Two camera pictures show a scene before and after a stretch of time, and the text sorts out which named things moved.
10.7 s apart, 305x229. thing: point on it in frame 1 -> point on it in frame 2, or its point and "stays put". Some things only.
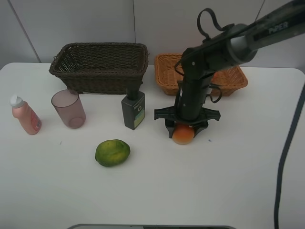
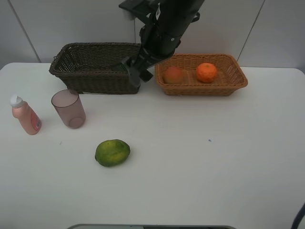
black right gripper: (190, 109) -> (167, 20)
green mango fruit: (111, 152) stays put
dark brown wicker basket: (99, 67) stays put
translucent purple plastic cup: (68, 105) stays put
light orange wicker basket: (228, 81) stays put
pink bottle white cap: (29, 121) stays put
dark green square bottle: (133, 106) -> (128, 66)
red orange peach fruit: (183, 134) -> (173, 75)
